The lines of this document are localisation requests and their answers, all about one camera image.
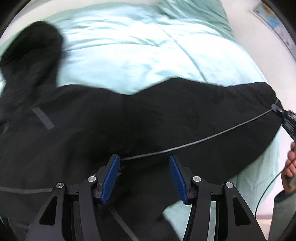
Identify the person's right hand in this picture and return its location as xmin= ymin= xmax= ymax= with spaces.
xmin=281 ymin=142 xmax=296 ymax=194

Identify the black hooded jacket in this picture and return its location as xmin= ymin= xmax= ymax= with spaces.
xmin=1 ymin=22 xmax=281 ymax=240

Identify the wall poster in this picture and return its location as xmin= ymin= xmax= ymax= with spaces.
xmin=250 ymin=3 xmax=295 ymax=52

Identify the mint green bed quilt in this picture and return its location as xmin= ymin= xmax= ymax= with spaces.
xmin=0 ymin=0 xmax=287 ymax=241

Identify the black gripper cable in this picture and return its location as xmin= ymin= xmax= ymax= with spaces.
xmin=254 ymin=169 xmax=285 ymax=217

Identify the green pillow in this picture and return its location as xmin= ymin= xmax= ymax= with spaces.
xmin=154 ymin=0 xmax=236 ymax=42

